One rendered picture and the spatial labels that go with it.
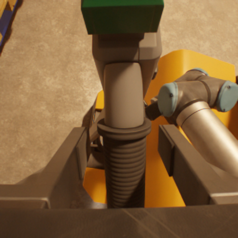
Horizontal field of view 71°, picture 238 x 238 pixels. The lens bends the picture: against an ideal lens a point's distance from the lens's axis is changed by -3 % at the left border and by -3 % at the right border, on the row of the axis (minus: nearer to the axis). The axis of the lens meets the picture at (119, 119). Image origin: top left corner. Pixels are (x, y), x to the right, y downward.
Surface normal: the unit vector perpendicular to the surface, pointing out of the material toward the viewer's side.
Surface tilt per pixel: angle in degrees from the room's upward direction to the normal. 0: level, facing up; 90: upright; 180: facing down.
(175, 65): 45
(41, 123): 0
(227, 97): 35
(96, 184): 22
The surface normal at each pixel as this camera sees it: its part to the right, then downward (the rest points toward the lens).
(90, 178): -0.11, -0.25
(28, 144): 0.25, -0.21
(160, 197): -0.79, -0.24
